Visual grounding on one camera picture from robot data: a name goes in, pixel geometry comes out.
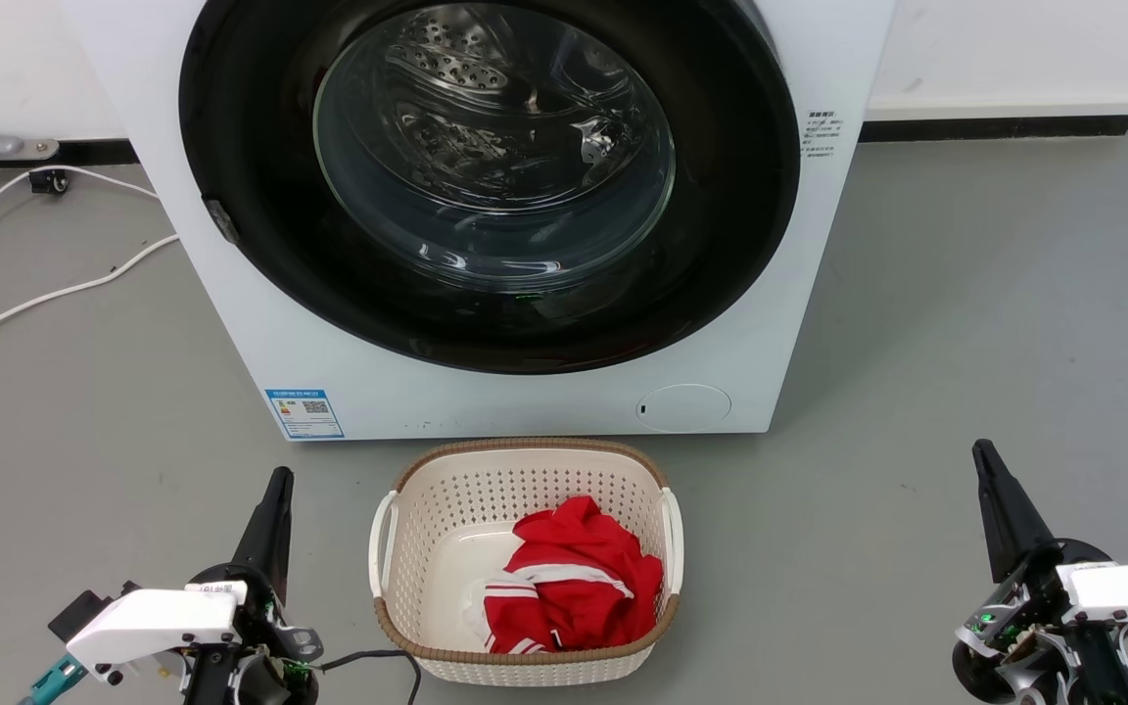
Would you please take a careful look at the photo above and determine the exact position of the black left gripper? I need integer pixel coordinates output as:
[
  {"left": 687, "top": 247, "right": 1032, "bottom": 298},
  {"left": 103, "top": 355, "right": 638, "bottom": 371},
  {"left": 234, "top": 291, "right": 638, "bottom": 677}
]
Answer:
[{"left": 182, "top": 467, "right": 324, "bottom": 705}]

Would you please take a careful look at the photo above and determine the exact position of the white front-load washing machine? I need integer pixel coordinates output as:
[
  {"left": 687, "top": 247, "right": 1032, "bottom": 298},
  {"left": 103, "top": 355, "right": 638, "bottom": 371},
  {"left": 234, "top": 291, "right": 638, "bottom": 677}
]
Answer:
[{"left": 63, "top": 0, "right": 899, "bottom": 443}]

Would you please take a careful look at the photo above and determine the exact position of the round white filter cover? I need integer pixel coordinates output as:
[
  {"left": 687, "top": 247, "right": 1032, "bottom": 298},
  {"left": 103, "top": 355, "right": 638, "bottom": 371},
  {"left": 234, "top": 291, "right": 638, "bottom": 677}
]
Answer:
[{"left": 635, "top": 383, "right": 733, "bottom": 434}]

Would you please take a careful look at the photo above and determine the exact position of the black round glass washer door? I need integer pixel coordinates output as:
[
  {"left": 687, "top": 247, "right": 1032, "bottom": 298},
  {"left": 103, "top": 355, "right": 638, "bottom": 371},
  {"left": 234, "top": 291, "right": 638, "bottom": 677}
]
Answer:
[{"left": 178, "top": 0, "right": 802, "bottom": 376}]

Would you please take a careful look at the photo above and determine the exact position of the black text sticker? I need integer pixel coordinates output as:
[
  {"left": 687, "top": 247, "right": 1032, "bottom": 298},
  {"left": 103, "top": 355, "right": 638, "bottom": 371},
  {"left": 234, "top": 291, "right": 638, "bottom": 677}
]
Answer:
[{"left": 802, "top": 109, "right": 844, "bottom": 162}]

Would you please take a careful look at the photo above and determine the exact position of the blue energy label sticker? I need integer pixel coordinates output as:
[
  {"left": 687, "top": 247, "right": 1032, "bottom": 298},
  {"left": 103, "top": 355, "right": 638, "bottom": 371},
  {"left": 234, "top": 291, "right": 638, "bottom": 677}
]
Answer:
[{"left": 264, "top": 389, "right": 346, "bottom": 441}]

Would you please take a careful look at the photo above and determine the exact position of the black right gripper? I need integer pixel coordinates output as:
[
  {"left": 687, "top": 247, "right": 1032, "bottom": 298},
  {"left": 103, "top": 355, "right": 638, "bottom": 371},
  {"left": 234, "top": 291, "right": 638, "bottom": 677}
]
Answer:
[{"left": 951, "top": 439, "right": 1128, "bottom": 705}]

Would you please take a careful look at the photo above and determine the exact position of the red white-striped garment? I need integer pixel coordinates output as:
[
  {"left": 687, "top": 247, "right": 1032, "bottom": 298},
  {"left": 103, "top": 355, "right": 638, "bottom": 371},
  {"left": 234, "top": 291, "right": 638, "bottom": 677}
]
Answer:
[{"left": 482, "top": 495, "right": 665, "bottom": 655}]

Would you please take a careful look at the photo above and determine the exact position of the thin black left gripper cable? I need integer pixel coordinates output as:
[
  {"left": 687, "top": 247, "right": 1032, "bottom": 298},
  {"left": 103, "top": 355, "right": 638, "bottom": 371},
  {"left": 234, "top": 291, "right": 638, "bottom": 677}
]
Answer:
[{"left": 317, "top": 649, "right": 424, "bottom": 705}]

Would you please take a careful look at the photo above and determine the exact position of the cream perforated laundry basket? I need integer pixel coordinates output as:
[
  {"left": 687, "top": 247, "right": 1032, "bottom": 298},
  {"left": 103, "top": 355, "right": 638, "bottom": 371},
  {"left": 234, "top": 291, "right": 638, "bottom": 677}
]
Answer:
[{"left": 369, "top": 438, "right": 685, "bottom": 687}]

